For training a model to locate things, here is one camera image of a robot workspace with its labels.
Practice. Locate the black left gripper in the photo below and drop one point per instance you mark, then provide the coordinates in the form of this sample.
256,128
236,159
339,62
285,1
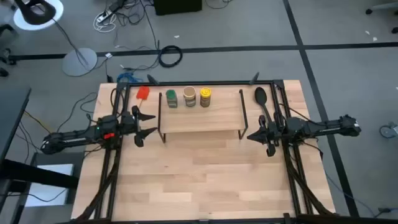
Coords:
127,124

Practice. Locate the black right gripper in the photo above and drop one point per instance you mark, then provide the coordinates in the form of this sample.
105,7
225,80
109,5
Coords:
273,133

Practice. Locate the green lid spice jar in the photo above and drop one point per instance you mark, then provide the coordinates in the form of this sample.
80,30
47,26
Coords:
171,99

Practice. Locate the beige lid spice jar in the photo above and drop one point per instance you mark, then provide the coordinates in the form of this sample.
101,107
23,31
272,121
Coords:
189,98

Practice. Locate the yellow lid spice jar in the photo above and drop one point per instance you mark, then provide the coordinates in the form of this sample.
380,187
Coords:
205,99

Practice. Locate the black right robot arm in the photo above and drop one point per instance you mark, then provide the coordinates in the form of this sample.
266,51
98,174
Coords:
326,127

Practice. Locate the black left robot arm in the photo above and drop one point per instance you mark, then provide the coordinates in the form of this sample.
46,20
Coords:
71,140

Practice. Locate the wooden shelf with black legs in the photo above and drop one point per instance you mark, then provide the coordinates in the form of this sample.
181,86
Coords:
202,119

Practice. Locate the red spatula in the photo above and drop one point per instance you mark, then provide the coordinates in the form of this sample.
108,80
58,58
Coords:
143,92

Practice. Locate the black spoon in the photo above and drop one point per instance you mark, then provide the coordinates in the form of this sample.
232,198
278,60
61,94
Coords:
260,96

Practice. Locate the white plug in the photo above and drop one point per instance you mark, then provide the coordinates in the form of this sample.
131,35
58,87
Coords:
108,55

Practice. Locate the black floor lamp grey base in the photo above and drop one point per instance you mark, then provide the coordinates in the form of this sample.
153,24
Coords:
79,62

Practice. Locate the white power strip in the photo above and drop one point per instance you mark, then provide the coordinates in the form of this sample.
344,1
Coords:
104,17

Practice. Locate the white panel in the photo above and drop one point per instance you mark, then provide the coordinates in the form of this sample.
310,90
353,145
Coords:
46,196

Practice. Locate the black box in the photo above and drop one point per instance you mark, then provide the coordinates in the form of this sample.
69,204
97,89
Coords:
177,6

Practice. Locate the grey caster wheel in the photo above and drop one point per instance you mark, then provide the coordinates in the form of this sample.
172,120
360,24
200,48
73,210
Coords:
387,130

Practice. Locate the dark desk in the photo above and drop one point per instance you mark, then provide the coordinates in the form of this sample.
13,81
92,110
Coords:
12,118

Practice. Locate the white round disc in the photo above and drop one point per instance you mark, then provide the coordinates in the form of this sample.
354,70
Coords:
57,14

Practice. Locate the black office chair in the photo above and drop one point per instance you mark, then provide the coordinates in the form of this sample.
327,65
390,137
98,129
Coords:
4,56

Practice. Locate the grey chair base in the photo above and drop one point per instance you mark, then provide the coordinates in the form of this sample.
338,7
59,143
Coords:
382,7

